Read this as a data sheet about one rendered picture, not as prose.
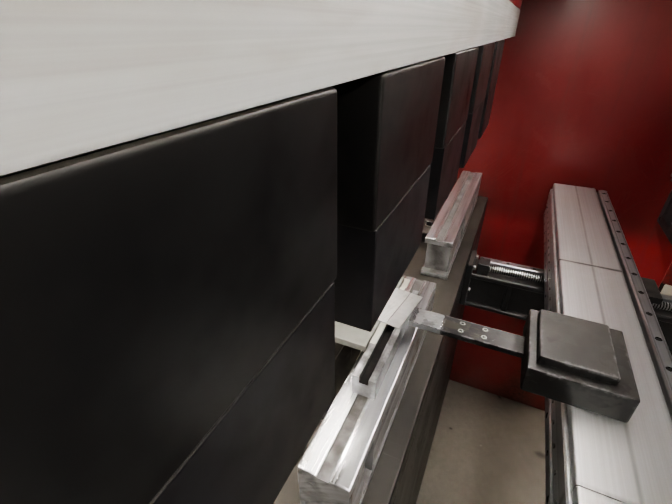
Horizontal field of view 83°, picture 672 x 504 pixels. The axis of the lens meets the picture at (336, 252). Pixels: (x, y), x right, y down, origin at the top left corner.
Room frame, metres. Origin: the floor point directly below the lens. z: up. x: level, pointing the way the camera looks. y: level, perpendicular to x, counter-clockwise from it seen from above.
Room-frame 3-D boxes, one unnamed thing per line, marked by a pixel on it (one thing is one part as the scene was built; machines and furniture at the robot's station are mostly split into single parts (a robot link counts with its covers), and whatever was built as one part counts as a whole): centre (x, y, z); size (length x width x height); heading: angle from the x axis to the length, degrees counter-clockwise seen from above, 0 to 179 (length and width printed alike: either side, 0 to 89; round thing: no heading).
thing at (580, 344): (0.37, -0.23, 1.01); 0.26 x 0.12 x 0.05; 65
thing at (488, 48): (0.65, -0.19, 1.26); 0.15 x 0.09 x 0.17; 155
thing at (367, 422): (0.39, -0.07, 0.92); 0.39 x 0.06 x 0.10; 155
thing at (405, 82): (0.28, -0.02, 1.26); 0.15 x 0.09 x 0.17; 155
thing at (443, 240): (0.94, -0.32, 0.92); 0.50 x 0.06 x 0.10; 155
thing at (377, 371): (0.41, -0.08, 0.99); 0.20 x 0.03 x 0.03; 155
